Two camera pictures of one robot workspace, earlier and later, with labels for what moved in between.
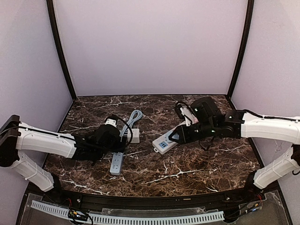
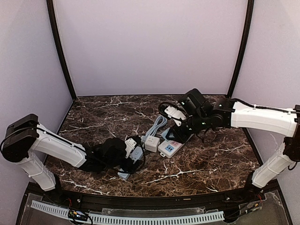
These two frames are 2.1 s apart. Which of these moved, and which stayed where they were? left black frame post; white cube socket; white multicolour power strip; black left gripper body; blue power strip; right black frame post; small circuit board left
Moved: white cube socket; blue power strip; white multicolour power strip; black left gripper body
Stayed: left black frame post; right black frame post; small circuit board left
